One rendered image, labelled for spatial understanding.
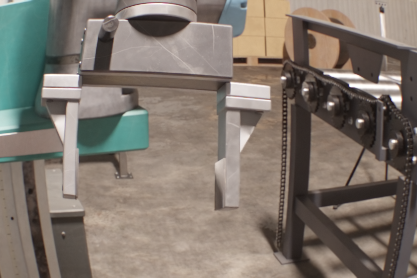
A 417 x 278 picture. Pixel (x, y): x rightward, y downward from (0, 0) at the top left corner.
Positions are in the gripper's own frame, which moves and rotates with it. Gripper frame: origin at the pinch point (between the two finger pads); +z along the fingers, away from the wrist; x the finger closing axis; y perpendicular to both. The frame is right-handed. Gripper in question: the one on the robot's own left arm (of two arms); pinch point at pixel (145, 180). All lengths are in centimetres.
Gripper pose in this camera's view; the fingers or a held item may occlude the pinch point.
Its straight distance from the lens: 58.2
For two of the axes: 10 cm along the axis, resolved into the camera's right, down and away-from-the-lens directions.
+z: -0.2, 9.8, -1.9
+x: 9.7, 0.6, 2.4
